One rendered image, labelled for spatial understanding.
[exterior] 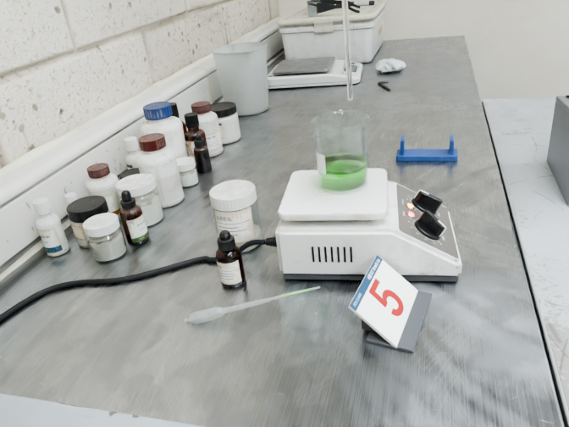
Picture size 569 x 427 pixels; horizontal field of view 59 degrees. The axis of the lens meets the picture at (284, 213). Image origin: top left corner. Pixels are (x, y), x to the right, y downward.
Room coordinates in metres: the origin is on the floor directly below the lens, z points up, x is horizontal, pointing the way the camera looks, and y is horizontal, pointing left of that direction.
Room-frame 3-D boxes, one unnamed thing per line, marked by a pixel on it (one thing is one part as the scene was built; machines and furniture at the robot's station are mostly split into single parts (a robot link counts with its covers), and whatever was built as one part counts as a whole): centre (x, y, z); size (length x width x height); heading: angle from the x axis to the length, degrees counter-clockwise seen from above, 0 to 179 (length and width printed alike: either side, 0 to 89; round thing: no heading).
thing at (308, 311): (0.41, -0.01, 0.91); 0.06 x 0.06 x 0.02
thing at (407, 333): (0.40, -0.10, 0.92); 0.09 x 0.06 x 0.04; 151
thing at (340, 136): (0.54, -0.07, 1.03); 0.07 x 0.06 x 0.08; 159
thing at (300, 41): (1.77, -0.25, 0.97); 0.37 x 0.31 x 0.14; 160
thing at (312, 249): (0.52, -0.09, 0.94); 0.22 x 0.13 x 0.08; 77
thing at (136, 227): (0.62, 0.21, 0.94); 0.03 x 0.03 x 0.08
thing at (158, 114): (0.85, 0.19, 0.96); 0.07 x 0.07 x 0.13
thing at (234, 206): (0.58, 0.06, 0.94); 0.06 x 0.06 x 0.08
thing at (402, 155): (0.79, -0.25, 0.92); 0.10 x 0.03 x 0.04; 72
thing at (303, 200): (0.53, -0.06, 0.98); 0.12 x 0.12 x 0.01; 77
